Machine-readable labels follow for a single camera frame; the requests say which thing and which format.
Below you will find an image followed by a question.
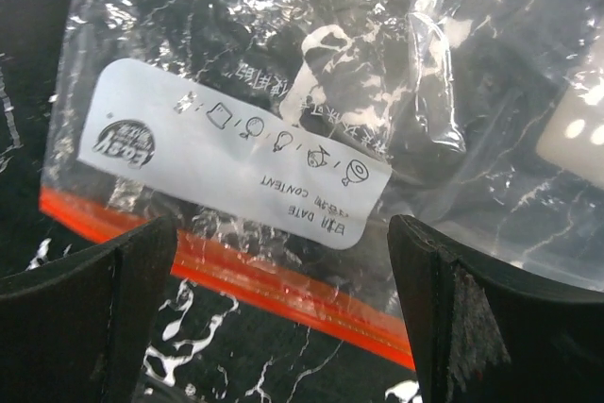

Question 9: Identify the white plastic basket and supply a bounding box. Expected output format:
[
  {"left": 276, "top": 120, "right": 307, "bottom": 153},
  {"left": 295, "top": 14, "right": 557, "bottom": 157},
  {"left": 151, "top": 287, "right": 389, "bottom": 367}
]
[{"left": 536, "top": 65, "right": 603, "bottom": 188}]

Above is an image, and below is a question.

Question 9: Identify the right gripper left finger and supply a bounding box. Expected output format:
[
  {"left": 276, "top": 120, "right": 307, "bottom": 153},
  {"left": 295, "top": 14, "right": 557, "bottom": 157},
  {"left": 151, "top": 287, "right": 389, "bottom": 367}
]
[{"left": 1, "top": 217, "right": 177, "bottom": 402}]

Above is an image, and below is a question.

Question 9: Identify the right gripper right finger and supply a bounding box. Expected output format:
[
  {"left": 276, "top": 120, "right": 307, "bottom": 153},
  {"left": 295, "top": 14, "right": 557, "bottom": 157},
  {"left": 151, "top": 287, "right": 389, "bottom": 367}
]
[{"left": 388, "top": 215, "right": 603, "bottom": 402}]

